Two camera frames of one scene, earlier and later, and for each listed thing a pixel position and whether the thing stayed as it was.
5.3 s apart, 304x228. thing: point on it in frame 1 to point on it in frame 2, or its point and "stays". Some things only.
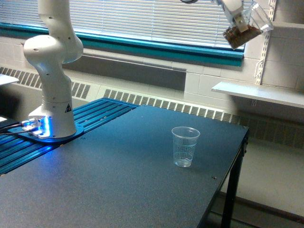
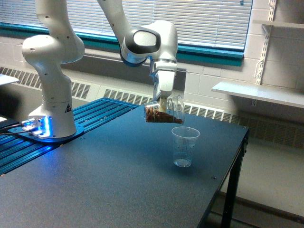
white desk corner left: (4, 79) stays
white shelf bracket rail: (258, 74) stays
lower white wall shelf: (283, 95) stays
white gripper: (232, 7) to (166, 72)
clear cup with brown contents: (251, 22) to (175, 113)
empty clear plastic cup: (185, 140) stays
